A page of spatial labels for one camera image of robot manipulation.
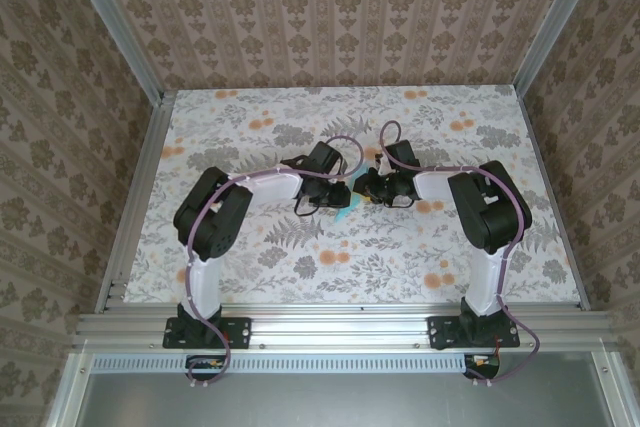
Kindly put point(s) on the light blue cloth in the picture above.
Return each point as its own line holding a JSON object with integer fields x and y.
{"x": 344, "y": 215}

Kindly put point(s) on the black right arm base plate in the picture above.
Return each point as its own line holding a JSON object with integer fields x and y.
{"x": 437, "y": 333}

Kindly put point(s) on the aluminium frame post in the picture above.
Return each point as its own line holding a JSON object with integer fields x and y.
{"x": 555, "y": 22}
{"x": 115, "y": 27}

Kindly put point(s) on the aluminium side rail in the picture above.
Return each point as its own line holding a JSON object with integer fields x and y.
{"x": 137, "y": 197}
{"x": 555, "y": 197}

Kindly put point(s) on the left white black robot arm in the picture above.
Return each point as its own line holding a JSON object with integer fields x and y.
{"x": 277, "y": 187}

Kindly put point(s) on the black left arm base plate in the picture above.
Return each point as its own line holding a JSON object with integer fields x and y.
{"x": 241, "y": 331}

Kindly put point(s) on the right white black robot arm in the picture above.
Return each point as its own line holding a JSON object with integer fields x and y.
{"x": 432, "y": 184}

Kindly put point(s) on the long aluminium cross rail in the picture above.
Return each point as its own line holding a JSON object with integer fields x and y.
{"x": 340, "y": 329}

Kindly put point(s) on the grey metal panel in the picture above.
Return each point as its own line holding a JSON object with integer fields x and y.
{"x": 340, "y": 402}

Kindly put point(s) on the black connector board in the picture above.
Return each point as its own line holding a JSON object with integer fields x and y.
{"x": 482, "y": 372}
{"x": 210, "y": 373}

